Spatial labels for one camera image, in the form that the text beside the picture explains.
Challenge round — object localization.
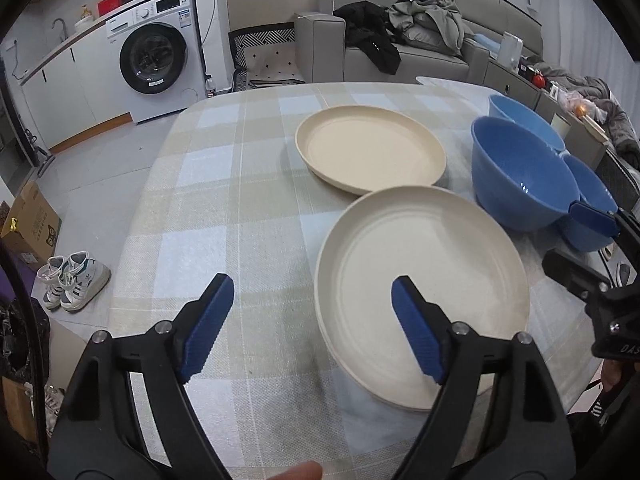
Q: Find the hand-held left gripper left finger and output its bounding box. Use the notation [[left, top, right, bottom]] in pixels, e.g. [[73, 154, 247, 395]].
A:
[[47, 273, 236, 480]]

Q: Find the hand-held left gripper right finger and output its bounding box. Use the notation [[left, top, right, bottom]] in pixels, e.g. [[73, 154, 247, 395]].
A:
[[391, 275, 573, 480]]

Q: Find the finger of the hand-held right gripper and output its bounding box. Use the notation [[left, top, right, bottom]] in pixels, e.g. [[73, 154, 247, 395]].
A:
[[570, 201, 640, 261], [542, 250, 613, 306]]

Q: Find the blue bowl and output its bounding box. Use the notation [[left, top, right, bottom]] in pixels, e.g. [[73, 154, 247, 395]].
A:
[[559, 152, 621, 253], [471, 116, 581, 232], [488, 94, 567, 153]]

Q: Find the off-white plate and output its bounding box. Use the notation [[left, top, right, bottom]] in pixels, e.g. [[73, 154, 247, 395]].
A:
[[315, 186, 531, 412]]

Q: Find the cream yellow plate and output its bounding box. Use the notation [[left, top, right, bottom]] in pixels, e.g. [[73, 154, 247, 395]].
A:
[[295, 105, 447, 196]]

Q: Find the person's left hand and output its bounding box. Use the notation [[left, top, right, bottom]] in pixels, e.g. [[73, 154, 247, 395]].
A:
[[265, 461, 323, 480]]

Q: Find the wooden box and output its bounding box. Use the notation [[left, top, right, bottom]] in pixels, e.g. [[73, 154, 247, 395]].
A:
[[582, 115, 611, 143]]

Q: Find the grey blanket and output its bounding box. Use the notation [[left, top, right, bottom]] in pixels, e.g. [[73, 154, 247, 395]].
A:
[[537, 62, 640, 161]]

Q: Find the clear plastic bag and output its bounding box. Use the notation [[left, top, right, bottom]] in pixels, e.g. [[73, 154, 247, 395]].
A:
[[557, 87, 608, 121]]

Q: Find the beige checked tablecloth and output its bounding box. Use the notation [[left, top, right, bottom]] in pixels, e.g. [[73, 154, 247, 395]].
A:
[[107, 81, 616, 480]]

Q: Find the white green sneaker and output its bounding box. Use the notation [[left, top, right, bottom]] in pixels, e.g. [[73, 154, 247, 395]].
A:
[[37, 255, 68, 310], [59, 251, 112, 312]]

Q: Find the grey sofa side console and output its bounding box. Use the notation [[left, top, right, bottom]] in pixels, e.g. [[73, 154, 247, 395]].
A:
[[487, 57, 541, 96]]

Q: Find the black trash bag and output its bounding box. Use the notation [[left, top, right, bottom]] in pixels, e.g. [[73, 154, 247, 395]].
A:
[[0, 300, 51, 391]]

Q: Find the marble coffee table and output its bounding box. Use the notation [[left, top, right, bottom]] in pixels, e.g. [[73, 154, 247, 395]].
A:
[[415, 76, 506, 92]]

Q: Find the cardboard box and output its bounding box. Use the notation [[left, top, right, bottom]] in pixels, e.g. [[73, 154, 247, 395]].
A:
[[0, 180, 62, 266]]

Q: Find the grey jacket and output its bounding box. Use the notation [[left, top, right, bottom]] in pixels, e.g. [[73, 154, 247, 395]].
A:
[[387, 0, 476, 57]]

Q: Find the black white patterned cushion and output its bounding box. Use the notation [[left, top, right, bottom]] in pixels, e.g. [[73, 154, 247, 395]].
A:
[[229, 24, 307, 88]]

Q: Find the white washing machine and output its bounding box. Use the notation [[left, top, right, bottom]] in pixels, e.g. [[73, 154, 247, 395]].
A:
[[105, 0, 208, 125]]

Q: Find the white counter cabinet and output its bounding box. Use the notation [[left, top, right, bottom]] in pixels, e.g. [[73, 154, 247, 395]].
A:
[[20, 22, 133, 151]]

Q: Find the black jacket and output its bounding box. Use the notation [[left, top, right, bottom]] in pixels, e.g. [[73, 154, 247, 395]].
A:
[[332, 1, 402, 73]]

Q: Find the grey sofa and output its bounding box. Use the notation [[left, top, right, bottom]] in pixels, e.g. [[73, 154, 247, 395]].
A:
[[295, 0, 546, 83]]

